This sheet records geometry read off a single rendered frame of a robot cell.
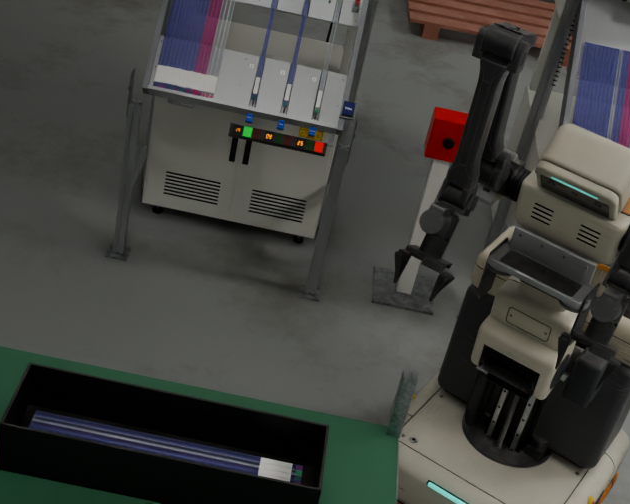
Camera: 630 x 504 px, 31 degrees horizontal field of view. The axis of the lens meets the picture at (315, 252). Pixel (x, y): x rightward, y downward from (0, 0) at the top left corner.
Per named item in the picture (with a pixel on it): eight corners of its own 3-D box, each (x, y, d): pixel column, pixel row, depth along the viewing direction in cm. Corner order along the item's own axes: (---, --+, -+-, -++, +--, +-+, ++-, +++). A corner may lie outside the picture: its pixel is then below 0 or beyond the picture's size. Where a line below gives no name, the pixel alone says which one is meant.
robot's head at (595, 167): (564, 142, 279) (563, 114, 265) (643, 177, 271) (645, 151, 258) (536, 190, 276) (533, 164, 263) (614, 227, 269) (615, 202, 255)
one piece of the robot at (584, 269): (493, 279, 296) (517, 211, 285) (588, 328, 286) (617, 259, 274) (466, 305, 284) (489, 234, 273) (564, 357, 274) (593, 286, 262)
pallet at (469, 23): (576, 24, 732) (581, 9, 726) (592, 74, 666) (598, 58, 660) (402, -14, 728) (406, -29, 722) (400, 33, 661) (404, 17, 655)
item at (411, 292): (432, 315, 432) (488, 138, 389) (371, 302, 431) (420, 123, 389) (432, 280, 452) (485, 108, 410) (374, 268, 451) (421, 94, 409)
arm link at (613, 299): (651, 279, 246) (615, 261, 249) (644, 280, 235) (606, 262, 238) (626, 327, 248) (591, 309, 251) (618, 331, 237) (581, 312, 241)
